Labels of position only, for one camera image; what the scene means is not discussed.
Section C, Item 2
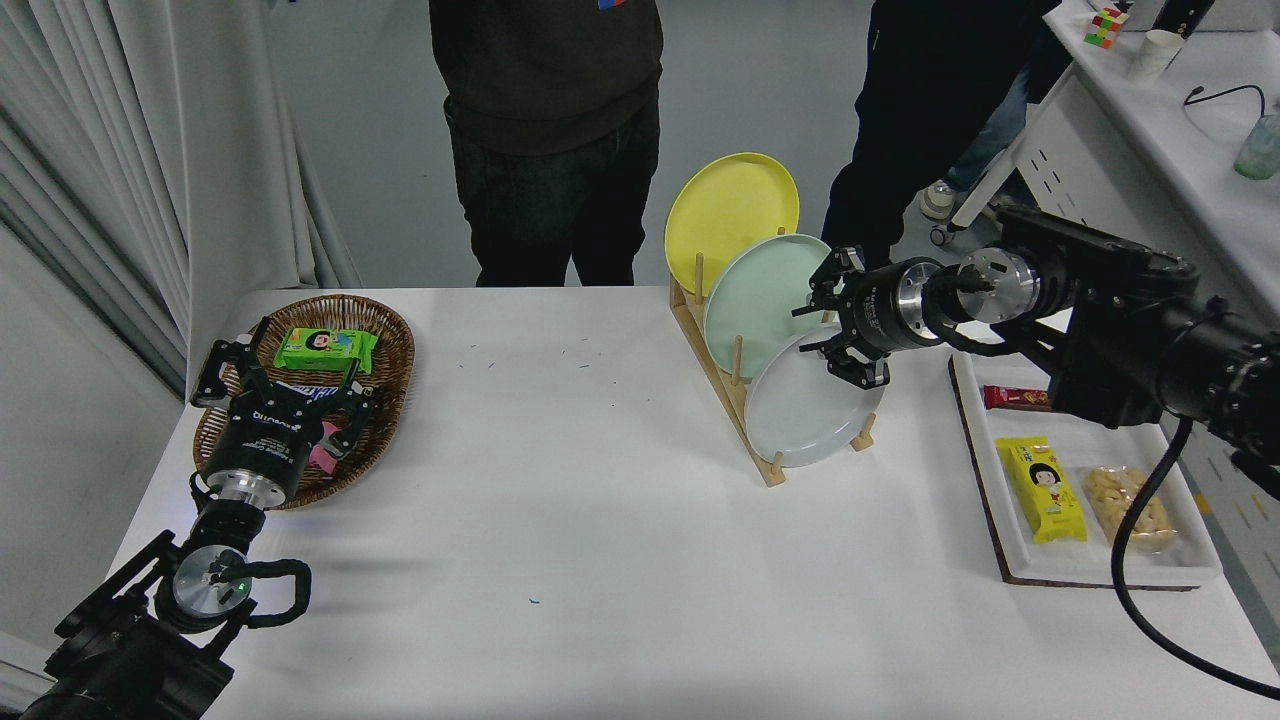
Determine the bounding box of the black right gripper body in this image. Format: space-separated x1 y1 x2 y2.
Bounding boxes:
838 261 910 362

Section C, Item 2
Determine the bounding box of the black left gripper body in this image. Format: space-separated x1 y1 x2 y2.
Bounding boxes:
203 390 334 493

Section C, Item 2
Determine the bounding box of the grey plate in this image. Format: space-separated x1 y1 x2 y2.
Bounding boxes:
743 323 890 469

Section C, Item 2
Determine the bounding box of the mint green plate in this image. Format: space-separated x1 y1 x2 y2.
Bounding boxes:
703 234 844 381

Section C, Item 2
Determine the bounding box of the yellow plate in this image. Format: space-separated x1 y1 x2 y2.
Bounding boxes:
664 152 801 298

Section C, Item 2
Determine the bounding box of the wooden plate rack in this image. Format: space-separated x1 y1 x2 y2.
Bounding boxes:
669 228 878 489

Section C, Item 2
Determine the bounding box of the dark blue snack bar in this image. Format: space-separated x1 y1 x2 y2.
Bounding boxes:
272 376 351 401

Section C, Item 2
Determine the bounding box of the pink snack pack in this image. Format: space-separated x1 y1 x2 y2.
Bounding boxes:
308 420 353 473

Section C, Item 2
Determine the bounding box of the green snack pack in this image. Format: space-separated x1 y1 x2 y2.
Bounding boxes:
274 326 381 377

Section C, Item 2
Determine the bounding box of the brown wicker basket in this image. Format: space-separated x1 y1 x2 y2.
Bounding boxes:
193 294 417 511

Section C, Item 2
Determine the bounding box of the red snack bar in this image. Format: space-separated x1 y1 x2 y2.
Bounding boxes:
983 385 1053 412

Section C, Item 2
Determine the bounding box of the person in black trousers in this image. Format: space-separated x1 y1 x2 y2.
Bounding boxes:
822 0 1076 269

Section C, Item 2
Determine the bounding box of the person in blue jeans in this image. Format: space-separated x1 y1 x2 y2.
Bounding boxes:
920 65 1031 221

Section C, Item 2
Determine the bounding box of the yellow snack pack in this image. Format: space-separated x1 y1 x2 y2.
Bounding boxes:
995 437 1089 545

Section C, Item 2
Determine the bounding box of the white curtain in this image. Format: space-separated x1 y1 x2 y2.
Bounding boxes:
0 0 363 396

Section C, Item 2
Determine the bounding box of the white tray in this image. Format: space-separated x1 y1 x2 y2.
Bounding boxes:
950 345 1223 589

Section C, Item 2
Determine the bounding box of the clear bag of puffed snack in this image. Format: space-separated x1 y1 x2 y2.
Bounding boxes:
1083 465 1179 553

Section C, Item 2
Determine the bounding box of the person standing in brown top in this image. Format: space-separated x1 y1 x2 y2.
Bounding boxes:
428 0 666 289

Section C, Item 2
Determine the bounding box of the white side desk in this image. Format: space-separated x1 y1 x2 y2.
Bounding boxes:
930 0 1280 641

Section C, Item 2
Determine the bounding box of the colourful puzzle cube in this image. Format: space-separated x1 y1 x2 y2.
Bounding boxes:
1085 5 1131 49

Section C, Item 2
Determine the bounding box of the white paper cup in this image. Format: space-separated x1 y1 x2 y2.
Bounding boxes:
1128 29 1187 84

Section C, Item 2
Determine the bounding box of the green translucent bottle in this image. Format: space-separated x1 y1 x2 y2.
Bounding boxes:
1234 100 1280 181

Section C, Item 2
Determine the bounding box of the black cable on desk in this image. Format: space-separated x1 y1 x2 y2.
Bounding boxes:
1184 84 1268 121

